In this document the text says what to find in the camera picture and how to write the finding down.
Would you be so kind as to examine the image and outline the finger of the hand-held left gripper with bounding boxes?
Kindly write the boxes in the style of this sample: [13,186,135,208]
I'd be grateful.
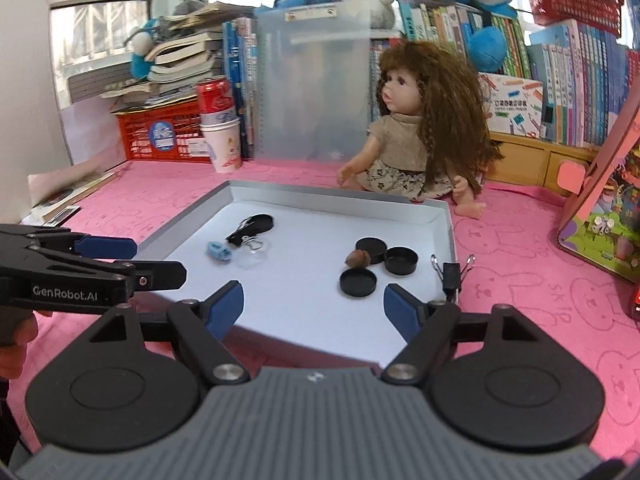
[0,225,138,260]
[20,252,187,292]
[89,281,251,386]
[381,283,540,386]

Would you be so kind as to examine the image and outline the black binder clip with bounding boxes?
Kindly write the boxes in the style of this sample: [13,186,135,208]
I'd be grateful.
[225,217,266,252]
[430,253,476,304]

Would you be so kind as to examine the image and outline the shallow white cardboard box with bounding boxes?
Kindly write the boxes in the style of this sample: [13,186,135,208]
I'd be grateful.
[134,180,456,369]

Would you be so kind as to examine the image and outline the person's left hand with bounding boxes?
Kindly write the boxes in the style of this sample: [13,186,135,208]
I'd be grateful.
[0,312,53,381]

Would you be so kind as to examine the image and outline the clear plastic piece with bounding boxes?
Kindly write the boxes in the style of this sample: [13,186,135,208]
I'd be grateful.
[235,240,274,270]

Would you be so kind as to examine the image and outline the flat pile of books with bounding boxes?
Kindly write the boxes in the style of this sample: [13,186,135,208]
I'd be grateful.
[20,169,119,226]

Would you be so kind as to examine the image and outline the pink bunny print blanket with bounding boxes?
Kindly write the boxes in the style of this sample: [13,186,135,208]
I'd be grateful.
[10,157,640,461]

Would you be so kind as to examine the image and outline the large red plastic basket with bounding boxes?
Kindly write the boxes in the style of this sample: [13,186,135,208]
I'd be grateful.
[115,97,214,164]

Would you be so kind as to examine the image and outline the white paper cup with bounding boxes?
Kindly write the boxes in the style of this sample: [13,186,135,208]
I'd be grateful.
[199,117,245,175]

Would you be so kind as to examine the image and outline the red soda can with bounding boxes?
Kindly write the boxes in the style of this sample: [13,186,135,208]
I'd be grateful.
[194,75,236,126]

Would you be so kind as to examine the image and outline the brown-haired doll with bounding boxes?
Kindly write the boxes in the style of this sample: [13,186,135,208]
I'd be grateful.
[335,40,506,221]

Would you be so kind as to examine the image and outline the blue and white plush toy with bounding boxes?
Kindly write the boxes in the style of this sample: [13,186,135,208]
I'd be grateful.
[128,17,174,79]

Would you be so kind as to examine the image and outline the wooden drawer shelf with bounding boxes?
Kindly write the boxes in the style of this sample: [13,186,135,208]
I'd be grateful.
[487,132,599,191]

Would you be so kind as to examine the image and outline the row of thin blue books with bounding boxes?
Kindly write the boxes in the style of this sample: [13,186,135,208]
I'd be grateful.
[222,17,259,161]

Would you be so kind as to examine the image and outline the stack of worn books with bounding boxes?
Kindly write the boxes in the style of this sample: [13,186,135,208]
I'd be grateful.
[67,2,261,111]

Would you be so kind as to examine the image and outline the window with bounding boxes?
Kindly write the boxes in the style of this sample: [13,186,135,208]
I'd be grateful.
[49,0,261,107]

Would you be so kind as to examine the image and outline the pink cardboard toy house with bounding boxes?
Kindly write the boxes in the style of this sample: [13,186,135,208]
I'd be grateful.
[554,109,640,284]

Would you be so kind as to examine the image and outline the white printed cardboard box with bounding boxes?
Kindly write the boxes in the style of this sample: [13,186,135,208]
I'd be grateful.
[477,72,544,139]

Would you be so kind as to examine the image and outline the translucent plastic clipboard case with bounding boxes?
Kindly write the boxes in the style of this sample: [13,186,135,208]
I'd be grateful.
[254,2,374,164]

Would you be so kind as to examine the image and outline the row of light blue books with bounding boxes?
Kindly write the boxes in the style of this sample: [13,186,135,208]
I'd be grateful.
[527,19,640,149]

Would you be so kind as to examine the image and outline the row of colourful books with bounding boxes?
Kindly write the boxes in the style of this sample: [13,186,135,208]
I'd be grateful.
[370,0,531,122]

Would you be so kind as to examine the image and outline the small red plastic basket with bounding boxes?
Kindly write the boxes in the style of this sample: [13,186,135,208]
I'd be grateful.
[522,0,626,36]

